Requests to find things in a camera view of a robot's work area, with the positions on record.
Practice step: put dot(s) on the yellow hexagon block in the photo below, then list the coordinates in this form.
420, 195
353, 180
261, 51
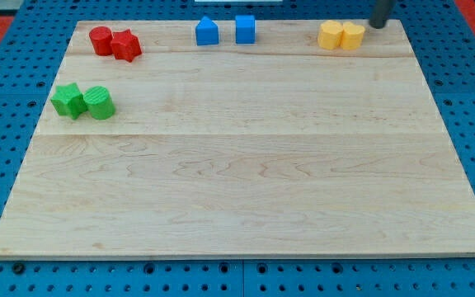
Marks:
329, 35

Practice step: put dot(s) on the light wooden board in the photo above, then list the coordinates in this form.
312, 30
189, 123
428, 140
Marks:
274, 150

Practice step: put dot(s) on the blue triangular prism block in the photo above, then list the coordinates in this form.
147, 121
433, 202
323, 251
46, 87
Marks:
206, 32

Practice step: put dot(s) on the blue cube block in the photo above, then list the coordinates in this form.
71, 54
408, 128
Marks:
245, 29

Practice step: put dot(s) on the green cylinder block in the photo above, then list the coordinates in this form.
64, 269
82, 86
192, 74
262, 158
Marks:
99, 103

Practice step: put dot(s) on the red star block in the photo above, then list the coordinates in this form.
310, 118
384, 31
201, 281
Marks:
125, 45

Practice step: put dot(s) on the green star block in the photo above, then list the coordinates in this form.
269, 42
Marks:
68, 101

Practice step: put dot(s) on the red cylinder block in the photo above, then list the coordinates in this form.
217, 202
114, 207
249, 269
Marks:
101, 37

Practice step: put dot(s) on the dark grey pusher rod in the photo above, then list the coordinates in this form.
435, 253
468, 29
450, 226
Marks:
381, 12

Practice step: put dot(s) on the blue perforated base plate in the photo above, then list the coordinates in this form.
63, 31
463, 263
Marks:
33, 37

